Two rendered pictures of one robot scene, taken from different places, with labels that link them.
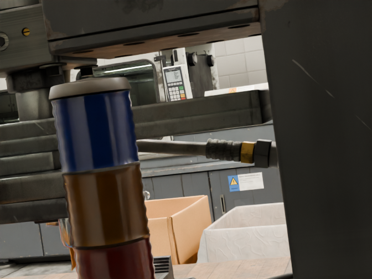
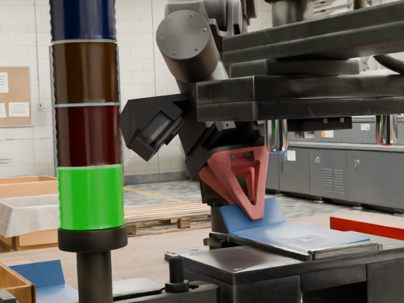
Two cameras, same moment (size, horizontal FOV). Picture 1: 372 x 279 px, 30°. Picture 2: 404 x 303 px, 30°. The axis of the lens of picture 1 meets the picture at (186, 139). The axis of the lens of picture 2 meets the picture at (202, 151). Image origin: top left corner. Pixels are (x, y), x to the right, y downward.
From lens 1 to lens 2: 0.34 m
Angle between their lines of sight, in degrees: 47
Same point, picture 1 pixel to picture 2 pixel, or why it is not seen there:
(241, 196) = not seen: outside the picture
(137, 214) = (84, 83)
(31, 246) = not seen: outside the picture
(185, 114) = (361, 24)
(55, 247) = not seen: outside the picture
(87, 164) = (53, 37)
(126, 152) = (79, 29)
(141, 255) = (83, 118)
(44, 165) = (260, 71)
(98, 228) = (56, 90)
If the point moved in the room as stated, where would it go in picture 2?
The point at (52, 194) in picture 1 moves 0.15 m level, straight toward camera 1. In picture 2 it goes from (245, 96) to (121, 97)
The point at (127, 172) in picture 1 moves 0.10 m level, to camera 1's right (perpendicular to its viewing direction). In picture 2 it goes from (79, 46) to (202, 26)
